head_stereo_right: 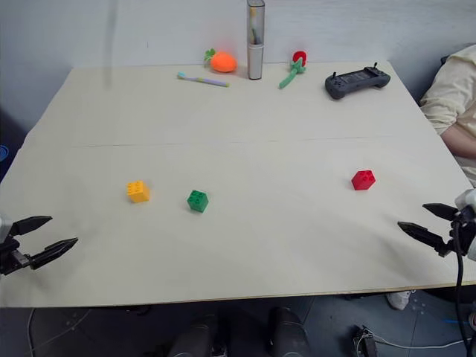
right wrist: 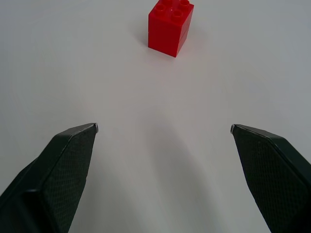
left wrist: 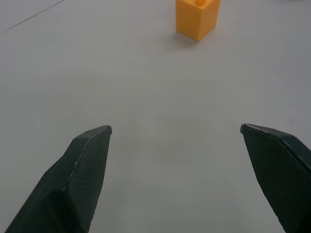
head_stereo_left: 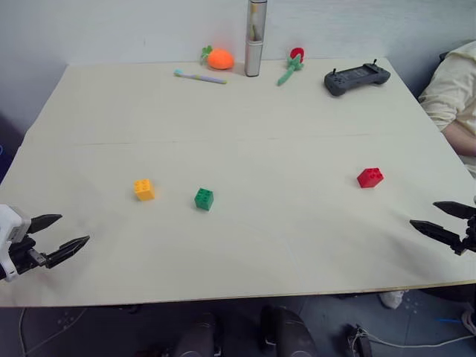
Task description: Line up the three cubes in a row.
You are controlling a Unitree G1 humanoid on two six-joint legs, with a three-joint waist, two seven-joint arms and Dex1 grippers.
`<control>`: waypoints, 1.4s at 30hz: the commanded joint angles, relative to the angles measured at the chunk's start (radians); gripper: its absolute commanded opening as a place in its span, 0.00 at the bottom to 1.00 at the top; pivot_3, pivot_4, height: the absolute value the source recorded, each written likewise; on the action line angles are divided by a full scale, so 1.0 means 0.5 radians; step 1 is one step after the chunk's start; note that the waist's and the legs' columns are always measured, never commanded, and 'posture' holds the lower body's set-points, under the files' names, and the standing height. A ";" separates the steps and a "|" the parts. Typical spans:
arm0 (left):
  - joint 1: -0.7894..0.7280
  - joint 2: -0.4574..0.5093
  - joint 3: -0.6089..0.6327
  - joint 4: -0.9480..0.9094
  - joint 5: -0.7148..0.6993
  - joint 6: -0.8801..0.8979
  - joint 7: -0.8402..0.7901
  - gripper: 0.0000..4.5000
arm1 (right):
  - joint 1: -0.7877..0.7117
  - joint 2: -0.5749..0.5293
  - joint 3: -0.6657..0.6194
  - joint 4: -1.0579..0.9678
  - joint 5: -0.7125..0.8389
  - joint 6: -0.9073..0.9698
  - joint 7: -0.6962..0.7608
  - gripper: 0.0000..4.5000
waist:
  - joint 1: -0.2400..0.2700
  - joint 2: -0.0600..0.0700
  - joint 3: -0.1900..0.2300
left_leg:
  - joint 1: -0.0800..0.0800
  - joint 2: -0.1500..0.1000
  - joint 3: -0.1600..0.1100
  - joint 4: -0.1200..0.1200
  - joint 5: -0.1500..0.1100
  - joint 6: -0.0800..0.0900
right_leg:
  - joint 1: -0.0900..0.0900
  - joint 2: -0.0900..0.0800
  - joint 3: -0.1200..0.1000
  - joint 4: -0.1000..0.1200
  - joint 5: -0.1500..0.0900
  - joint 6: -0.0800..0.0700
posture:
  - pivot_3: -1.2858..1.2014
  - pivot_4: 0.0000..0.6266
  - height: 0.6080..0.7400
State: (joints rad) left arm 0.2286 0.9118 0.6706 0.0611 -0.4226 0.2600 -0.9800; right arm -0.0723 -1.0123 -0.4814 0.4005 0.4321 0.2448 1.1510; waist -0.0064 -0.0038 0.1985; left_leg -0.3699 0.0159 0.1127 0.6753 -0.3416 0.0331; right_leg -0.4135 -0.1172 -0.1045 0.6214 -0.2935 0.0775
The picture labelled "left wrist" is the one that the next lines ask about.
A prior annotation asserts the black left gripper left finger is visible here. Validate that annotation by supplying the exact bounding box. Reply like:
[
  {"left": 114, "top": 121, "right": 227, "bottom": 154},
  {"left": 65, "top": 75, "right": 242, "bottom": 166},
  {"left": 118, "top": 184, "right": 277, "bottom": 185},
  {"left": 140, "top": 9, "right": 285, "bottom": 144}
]
[{"left": 4, "top": 125, "right": 113, "bottom": 233}]

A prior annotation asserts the yellow block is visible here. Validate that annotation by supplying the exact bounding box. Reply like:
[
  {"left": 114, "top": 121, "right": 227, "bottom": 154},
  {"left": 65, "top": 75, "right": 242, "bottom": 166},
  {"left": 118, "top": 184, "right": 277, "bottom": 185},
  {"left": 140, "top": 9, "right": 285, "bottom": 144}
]
[{"left": 175, "top": 0, "right": 221, "bottom": 43}]

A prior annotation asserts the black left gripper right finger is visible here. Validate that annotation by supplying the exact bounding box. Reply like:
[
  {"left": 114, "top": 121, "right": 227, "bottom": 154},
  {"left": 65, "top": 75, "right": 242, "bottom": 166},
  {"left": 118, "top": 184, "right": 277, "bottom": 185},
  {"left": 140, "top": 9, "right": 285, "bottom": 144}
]
[{"left": 240, "top": 123, "right": 311, "bottom": 233}]

